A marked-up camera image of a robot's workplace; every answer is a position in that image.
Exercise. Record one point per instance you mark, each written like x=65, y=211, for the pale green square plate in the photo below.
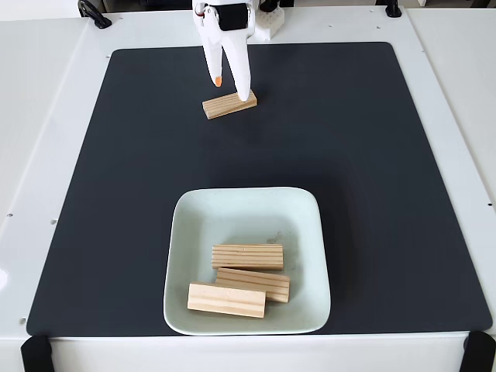
x=248, y=217

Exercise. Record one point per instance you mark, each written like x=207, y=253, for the grooved wooden block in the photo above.
x=222, y=105
x=275, y=286
x=226, y=301
x=248, y=256

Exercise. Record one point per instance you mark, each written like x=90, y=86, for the black table mat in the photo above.
x=116, y=232

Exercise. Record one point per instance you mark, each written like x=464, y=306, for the black clamp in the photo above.
x=269, y=4
x=393, y=8
x=93, y=13

